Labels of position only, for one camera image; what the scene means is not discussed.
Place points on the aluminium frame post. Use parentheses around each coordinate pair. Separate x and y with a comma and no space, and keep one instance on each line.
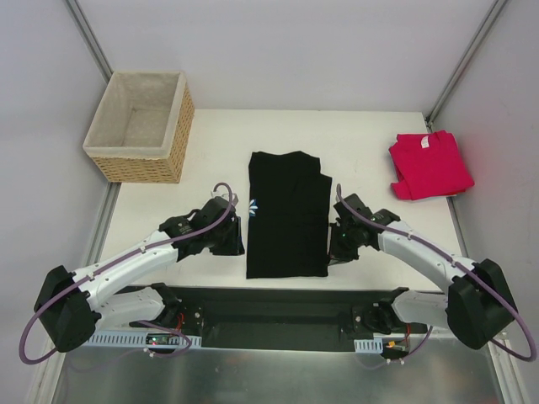
(89,37)
(478,39)

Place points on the black t shirt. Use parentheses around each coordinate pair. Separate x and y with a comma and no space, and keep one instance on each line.
(288,216)

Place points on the red t shirt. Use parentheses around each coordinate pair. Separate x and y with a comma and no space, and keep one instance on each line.
(428,165)

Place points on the wicker basket with liner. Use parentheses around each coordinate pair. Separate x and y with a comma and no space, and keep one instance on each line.
(140,131)

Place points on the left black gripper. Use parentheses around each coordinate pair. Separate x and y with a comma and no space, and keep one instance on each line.
(232,237)

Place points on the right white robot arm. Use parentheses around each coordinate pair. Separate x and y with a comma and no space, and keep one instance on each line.
(474,302)

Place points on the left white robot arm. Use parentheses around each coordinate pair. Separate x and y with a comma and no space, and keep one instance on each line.
(72,306)

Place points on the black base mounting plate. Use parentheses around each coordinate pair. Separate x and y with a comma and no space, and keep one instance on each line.
(298,320)

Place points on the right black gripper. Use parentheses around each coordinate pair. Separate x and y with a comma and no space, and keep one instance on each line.
(339,247)

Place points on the left aluminium frame post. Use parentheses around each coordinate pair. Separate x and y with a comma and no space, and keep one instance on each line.
(89,37)

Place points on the right aluminium frame post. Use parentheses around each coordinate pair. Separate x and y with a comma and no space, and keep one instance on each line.
(478,39)

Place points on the left slotted cable duct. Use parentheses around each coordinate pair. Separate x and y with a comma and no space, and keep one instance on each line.
(130,339)

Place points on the slotted cable duct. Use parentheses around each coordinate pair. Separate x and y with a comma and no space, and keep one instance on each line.
(368,346)
(130,339)

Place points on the right slotted cable duct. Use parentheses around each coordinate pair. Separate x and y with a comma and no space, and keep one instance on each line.
(368,346)

